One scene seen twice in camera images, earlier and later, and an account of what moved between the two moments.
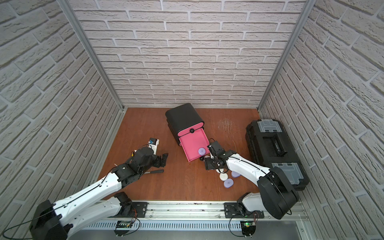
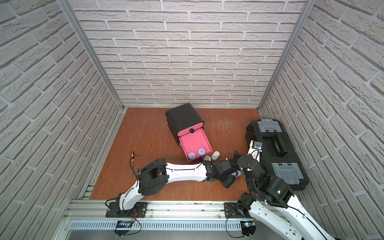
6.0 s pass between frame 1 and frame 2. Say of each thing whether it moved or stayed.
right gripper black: moved
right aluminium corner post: stayed
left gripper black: moved
